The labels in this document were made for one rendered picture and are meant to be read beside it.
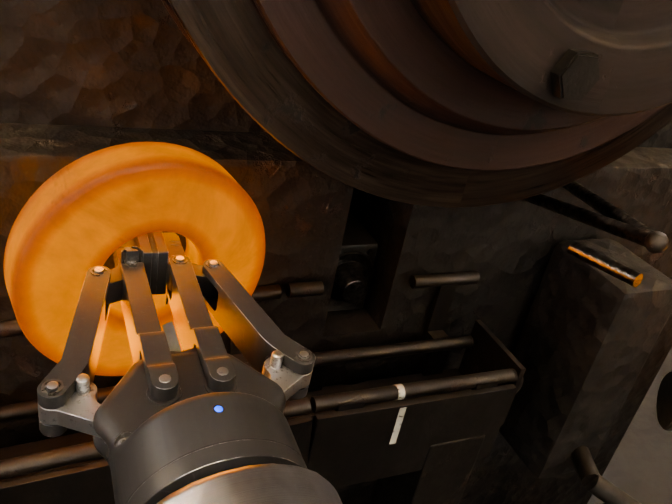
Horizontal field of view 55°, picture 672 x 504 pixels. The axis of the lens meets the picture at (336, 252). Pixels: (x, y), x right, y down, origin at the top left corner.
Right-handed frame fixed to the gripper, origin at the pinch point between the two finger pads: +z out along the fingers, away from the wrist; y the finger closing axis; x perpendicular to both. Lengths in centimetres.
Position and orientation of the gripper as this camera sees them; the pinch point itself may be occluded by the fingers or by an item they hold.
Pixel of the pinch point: (144, 241)
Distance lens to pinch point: 41.6
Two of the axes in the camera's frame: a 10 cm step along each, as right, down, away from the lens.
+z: -3.7, -5.5, 7.5
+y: 9.1, -0.5, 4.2
